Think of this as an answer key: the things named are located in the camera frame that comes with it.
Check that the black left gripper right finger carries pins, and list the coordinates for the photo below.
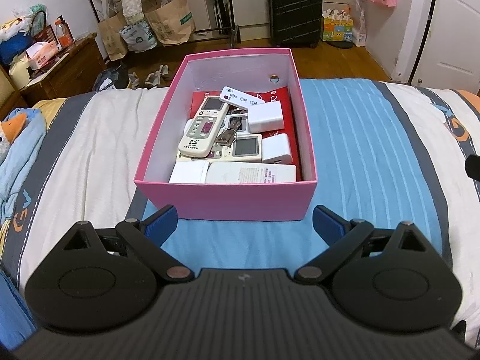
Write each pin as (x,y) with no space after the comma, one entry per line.
(392,280)

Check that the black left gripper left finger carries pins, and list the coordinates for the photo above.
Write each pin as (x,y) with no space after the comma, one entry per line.
(99,279)

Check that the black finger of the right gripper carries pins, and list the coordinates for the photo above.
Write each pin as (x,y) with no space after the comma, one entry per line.
(472,168)

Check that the pink cardboard box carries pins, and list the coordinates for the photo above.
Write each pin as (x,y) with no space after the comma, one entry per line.
(255,70)

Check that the striped bed sheet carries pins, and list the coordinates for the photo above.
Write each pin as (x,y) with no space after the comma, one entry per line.
(384,153)

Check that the white door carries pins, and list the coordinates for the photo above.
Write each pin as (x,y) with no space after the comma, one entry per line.
(440,47)

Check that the white flat box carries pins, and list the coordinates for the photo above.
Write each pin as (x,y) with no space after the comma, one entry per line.
(232,173)

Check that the blue plush toy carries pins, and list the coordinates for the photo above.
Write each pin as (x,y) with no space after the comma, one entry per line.
(20,157)

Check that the cream remote with purple button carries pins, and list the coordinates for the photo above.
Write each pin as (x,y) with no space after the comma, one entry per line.
(198,140)

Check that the white power adapter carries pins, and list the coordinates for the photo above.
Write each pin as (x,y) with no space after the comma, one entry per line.
(265,117)
(276,149)

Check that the white air conditioner remote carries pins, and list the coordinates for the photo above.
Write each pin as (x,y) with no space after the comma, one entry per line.
(243,130)

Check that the colourful gift bag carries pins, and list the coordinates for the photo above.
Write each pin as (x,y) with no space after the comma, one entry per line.
(337,25)

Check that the silver key bunch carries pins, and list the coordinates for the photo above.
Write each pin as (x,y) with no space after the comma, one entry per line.
(228,136)

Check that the beige remote with LCD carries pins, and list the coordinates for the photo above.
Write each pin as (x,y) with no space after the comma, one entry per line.
(246,148)

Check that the dark plastic parcel bag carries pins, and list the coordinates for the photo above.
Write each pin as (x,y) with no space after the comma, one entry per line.
(112,79)

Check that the pair of brown shoes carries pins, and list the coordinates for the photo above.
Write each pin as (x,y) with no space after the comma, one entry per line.
(159,78)

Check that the wooden dresser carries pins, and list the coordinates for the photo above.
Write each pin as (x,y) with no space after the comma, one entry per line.
(73,73)

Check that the tissue box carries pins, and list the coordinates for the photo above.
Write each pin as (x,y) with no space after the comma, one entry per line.
(40,53)

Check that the small white flat remote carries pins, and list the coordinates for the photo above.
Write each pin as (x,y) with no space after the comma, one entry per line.
(239,99)

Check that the black suitcase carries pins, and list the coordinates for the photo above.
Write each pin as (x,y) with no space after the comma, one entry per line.
(295,23)

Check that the white green plastic bag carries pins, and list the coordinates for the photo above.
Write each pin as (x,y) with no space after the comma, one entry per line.
(138,37)

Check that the large brown paper bag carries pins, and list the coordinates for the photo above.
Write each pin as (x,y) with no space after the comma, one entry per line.
(173,23)

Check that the black metal rack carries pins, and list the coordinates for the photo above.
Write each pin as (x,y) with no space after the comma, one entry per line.
(225,7)

